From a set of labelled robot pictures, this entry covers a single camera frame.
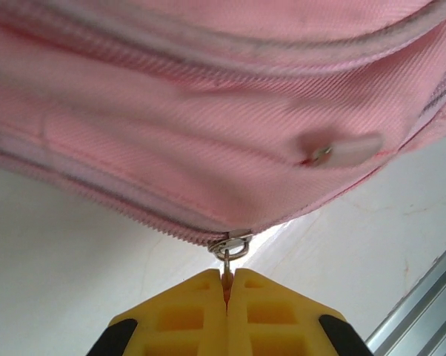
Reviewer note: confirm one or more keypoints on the pink backpack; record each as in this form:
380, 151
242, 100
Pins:
208, 111

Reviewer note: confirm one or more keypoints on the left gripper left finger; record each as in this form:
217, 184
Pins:
171, 319

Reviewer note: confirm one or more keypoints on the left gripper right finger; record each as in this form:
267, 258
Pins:
282, 319

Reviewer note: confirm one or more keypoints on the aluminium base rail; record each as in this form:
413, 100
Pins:
430, 308

